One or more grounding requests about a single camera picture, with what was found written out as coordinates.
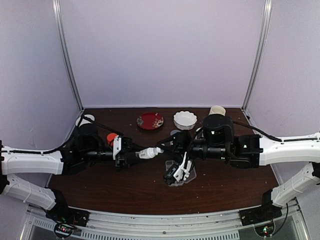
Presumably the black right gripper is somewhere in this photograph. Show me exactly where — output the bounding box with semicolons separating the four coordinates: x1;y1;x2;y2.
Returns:
156;129;229;163

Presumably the clear plastic pill organizer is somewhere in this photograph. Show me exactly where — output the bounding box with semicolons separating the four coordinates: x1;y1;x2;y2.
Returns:
163;160;197;187

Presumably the small white pill bottle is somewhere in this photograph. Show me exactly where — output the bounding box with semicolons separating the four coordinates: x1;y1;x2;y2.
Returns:
135;147;159;160

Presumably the white bottle cap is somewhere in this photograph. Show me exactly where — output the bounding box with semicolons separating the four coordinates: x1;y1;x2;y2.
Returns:
155;147;164;154

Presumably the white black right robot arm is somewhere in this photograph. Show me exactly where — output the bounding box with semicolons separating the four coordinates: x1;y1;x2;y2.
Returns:
156;114;320;221

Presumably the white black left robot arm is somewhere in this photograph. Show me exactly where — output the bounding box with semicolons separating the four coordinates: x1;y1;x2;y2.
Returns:
0;114;144;222

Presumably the grey lid supplement bottle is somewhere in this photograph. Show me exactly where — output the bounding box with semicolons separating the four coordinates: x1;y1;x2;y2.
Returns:
170;129;180;136

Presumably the orange pill bottle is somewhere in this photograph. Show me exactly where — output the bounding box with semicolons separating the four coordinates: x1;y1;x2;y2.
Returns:
106;132;118;146

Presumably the white scalloped bowl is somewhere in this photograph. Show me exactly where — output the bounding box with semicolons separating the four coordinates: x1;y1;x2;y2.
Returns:
173;111;198;131

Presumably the red floral plate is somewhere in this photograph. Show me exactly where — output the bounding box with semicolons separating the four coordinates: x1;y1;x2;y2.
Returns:
136;112;164;131

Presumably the white patterned rice bowl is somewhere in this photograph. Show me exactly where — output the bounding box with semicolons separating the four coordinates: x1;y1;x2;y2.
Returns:
75;114;95;127

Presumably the cream ribbed ceramic mug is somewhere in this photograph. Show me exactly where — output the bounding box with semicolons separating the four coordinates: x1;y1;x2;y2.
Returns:
208;105;226;116

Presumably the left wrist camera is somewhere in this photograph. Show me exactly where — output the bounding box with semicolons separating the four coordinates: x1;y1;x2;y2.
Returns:
112;135;122;161

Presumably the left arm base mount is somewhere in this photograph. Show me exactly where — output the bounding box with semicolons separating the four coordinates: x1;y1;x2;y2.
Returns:
44;207;90;239

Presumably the front aluminium rail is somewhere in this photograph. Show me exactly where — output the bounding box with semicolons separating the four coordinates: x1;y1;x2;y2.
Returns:
24;202;303;240

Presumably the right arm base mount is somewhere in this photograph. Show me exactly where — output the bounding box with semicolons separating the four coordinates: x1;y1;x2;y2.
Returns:
239;205;282;238

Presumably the left aluminium frame post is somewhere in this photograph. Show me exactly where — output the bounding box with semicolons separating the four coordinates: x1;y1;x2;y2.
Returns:
52;0;84;111

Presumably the aluminium frame post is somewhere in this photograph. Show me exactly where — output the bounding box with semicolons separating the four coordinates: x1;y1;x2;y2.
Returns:
52;0;84;111
241;0;273;112

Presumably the right aluminium frame post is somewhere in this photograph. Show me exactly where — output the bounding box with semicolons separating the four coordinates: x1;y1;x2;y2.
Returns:
241;0;273;112

